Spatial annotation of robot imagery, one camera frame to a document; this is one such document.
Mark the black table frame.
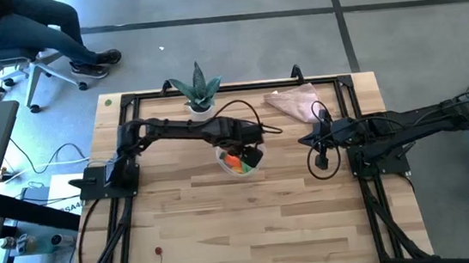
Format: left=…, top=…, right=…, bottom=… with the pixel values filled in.
left=46, top=52, right=437, bottom=263

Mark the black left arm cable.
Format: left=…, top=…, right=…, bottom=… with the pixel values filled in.
left=213, top=95, right=284, bottom=141

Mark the person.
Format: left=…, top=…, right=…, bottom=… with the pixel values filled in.
left=0, top=0, right=125, bottom=89

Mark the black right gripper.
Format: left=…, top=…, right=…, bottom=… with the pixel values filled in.
left=295, top=115, right=354, bottom=153

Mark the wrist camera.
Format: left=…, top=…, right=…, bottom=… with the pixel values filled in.
left=242, top=144, right=266, bottom=170
left=313, top=150, right=331, bottom=172

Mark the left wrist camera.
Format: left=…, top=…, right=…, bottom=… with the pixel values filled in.
left=242, top=144, right=266, bottom=170

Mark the orange toy carrot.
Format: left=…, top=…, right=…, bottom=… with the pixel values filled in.
left=223, top=151, right=246, bottom=172

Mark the green succulent plant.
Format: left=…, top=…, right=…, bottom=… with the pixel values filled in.
left=166, top=58, right=226, bottom=115

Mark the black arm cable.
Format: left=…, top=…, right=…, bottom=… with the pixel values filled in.
left=300, top=99, right=344, bottom=182
left=213, top=95, right=284, bottom=141

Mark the white cylindrical device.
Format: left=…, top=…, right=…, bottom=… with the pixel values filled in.
left=49, top=231, right=76, bottom=248

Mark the white plant pot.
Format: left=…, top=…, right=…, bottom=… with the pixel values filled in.
left=187, top=102, right=217, bottom=124

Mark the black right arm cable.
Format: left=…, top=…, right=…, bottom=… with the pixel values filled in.
left=300, top=99, right=344, bottom=182

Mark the brown bottle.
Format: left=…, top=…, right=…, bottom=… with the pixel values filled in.
left=0, top=235, right=16, bottom=251

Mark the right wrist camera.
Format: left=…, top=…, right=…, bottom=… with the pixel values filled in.
left=313, top=150, right=331, bottom=172

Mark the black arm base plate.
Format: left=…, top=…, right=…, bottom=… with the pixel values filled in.
left=67, top=161, right=143, bottom=205
left=345, top=138, right=412, bottom=180

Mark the clear plastic tupperware container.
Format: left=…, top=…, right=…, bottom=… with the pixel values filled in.
left=212, top=139, right=270, bottom=180

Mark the beige cloth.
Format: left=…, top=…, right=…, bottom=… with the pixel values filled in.
left=261, top=80, right=333, bottom=129

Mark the white printed paper sheet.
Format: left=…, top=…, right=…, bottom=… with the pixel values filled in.
left=42, top=171, right=90, bottom=219

